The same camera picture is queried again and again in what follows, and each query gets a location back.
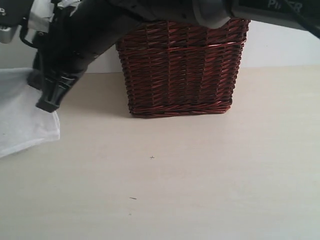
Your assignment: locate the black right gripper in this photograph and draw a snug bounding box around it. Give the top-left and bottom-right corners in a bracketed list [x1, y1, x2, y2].
[26, 0, 198, 113]

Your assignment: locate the white t-shirt red lettering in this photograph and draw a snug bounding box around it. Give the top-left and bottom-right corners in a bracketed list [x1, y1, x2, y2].
[0, 68, 60, 158]

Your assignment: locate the dark brown wicker basket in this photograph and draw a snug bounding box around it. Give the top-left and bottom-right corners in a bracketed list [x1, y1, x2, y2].
[116, 18, 250, 118]

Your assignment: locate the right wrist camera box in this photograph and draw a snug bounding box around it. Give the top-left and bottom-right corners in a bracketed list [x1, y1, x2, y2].
[0, 0, 81, 48]

